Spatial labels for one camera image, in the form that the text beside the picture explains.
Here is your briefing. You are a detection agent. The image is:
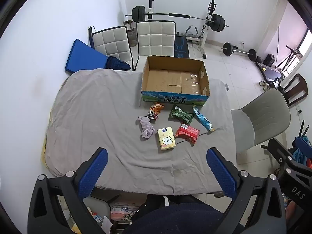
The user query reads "orange snack packet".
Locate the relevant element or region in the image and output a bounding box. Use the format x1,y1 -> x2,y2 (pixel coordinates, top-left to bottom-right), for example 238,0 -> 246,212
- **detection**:
148,103 -> 164,120

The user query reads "dark blue bag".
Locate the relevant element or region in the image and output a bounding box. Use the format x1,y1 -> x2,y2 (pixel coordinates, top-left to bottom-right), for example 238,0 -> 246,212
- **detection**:
107,56 -> 131,71

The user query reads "red snack packet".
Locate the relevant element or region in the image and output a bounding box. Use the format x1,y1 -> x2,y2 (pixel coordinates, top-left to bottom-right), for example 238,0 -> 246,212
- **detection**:
174,123 -> 200,145

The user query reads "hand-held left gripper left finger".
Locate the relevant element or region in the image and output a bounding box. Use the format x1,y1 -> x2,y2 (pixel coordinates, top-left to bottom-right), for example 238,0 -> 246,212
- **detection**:
27,147 -> 115,234

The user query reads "purple sock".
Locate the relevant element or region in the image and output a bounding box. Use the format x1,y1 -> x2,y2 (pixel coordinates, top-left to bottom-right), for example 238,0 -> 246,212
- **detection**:
137,116 -> 155,140

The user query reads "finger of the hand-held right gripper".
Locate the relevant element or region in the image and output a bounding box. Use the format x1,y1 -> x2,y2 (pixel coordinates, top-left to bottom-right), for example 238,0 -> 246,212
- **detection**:
295,121 -> 312,154
261,138 -> 296,173

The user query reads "white quilted chair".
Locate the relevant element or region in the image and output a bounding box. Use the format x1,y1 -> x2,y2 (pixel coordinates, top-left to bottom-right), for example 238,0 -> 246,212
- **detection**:
93,26 -> 133,69
135,20 -> 176,69

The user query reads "thin black cable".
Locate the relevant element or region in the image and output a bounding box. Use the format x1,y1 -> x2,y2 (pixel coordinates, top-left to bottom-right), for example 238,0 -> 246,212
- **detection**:
175,133 -> 207,145

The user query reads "grey chair seat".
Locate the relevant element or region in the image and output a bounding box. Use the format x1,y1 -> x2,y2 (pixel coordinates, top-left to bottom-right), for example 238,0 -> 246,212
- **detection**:
83,195 -> 113,225

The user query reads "white bench press rack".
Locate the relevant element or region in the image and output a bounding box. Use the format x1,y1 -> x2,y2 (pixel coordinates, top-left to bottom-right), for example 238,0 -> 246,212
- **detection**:
147,0 -> 218,59

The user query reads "grey green shell chair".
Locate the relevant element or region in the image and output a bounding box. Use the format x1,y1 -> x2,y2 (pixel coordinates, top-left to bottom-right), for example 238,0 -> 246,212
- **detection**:
230,88 -> 292,155

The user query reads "blue foam mat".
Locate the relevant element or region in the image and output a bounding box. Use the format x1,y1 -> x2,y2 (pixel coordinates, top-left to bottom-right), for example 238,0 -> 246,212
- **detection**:
64,39 -> 109,75

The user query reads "black exercise machine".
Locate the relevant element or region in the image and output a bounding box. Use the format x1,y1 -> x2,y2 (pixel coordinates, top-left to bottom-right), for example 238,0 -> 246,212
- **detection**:
255,24 -> 303,83

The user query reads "grey tablecloth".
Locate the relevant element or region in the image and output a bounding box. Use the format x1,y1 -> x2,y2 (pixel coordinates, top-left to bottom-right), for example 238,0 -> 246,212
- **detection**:
41,68 -> 238,197

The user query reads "short barbell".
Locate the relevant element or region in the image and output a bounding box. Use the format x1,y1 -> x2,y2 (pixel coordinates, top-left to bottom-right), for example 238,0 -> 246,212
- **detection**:
221,42 -> 257,61

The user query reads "long barbell with black plates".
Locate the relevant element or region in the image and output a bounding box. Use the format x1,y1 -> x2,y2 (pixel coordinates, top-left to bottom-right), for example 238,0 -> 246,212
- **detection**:
132,5 -> 230,32

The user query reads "black weight bench pad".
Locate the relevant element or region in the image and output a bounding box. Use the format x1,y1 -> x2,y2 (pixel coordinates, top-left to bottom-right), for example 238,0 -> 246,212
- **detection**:
174,32 -> 190,59

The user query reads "grey metal bucket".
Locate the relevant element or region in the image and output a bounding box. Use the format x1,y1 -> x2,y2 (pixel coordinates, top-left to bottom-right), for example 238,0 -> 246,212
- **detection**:
125,21 -> 137,47

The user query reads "green snack packet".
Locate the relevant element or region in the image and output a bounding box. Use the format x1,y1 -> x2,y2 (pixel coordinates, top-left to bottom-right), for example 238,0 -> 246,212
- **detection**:
169,104 -> 194,125

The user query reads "light blue plastic bag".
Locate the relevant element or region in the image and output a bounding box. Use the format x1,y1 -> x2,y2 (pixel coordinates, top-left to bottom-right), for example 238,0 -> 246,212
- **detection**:
292,149 -> 308,164

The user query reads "brown wooden chair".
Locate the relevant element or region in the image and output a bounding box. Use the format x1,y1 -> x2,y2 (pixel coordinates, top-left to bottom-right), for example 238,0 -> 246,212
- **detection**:
280,74 -> 309,106

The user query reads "cardboard box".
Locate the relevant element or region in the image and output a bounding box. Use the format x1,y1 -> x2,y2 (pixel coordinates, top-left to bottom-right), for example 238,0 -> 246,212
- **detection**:
141,56 -> 210,106

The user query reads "person's dark blue clothing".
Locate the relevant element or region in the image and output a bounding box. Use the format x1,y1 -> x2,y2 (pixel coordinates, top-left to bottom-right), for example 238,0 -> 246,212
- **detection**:
122,195 -> 240,234

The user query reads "light blue snack packet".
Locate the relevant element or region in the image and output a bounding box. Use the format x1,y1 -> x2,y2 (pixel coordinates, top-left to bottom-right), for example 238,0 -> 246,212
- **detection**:
192,105 -> 215,131

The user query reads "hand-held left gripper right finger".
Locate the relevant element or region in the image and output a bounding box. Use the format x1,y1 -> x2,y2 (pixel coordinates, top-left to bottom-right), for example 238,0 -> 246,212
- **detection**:
206,147 -> 287,234

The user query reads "yellow tissue pack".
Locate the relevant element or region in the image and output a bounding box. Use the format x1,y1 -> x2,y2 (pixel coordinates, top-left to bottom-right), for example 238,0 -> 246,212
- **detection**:
157,127 -> 176,151

